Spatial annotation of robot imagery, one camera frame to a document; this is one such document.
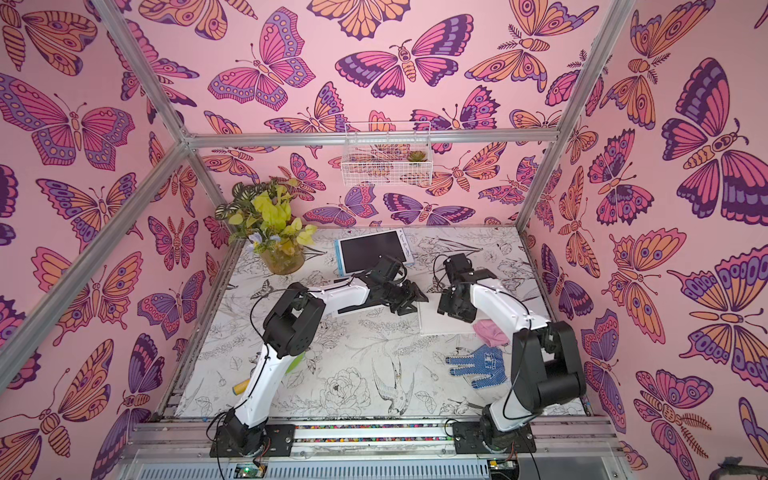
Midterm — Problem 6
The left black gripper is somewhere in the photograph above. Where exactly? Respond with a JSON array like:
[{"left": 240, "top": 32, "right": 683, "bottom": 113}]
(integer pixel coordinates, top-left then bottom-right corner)
[{"left": 382, "top": 282, "right": 431, "bottom": 318}]

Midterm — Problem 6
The pink cloth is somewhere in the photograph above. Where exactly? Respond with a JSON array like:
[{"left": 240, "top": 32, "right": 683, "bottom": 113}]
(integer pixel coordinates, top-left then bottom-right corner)
[{"left": 472, "top": 319, "right": 510, "bottom": 348}]

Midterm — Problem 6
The white drawing tablet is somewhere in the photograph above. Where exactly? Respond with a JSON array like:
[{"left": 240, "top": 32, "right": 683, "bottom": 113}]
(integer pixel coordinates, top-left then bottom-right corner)
[
  {"left": 336, "top": 302, "right": 379, "bottom": 316},
  {"left": 417, "top": 301, "right": 475, "bottom": 335}
]

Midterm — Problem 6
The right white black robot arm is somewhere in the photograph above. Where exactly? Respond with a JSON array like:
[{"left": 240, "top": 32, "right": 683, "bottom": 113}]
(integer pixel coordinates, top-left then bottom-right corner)
[{"left": 437, "top": 254, "right": 587, "bottom": 434}]

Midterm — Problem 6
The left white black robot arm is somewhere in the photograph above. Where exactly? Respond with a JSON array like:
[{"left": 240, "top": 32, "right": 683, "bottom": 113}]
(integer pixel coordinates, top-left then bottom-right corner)
[{"left": 225, "top": 256, "right": 428, "bottom": 431}]

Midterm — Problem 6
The far blue-edged drawing tablet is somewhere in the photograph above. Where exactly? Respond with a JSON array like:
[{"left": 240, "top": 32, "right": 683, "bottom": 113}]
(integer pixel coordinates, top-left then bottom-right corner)
[{"left": 335, "top": 229, "right": 415, "bottom": 276}]

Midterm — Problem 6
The small succulent in basket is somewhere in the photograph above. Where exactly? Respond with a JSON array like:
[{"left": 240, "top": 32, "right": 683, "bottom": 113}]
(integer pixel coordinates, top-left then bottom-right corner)
[{"left": 407, "top": 150, "right": 427, "bottom": 163}]

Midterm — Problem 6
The potted plant glass vase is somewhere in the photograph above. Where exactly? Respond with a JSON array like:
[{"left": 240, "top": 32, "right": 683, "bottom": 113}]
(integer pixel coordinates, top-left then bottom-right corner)
[{"left": 215, "top": 181, "right": 317, "bottom": 275}]

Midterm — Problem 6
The white wire wall basket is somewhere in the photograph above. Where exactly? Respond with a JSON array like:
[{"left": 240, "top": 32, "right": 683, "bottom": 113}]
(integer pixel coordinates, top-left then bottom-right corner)
[{"left": 338, "top": 120, "right": 434, "bottom": 188}]

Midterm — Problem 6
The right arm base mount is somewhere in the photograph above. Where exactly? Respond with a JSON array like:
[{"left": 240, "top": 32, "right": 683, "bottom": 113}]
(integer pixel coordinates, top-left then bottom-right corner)
[{"left": 449, "top": 417, "right": 537, "bottom": 455}]

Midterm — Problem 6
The green trowel yellow handle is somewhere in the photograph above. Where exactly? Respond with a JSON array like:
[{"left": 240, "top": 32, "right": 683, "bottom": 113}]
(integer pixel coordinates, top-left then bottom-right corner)
[{"left": 232, "top": 353, "right": 305, "bottom": 396}]

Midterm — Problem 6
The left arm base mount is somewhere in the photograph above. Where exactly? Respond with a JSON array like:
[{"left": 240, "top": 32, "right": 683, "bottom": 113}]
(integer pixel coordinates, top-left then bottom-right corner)
[{"left": 209, "top": 409, "right": 296, "bottom": 459}]

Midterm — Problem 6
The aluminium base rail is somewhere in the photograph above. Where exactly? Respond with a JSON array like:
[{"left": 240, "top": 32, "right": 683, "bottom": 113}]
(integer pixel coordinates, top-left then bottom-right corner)
[{"left": 113, "top": 416, "right": 634, "bottom": 479}]

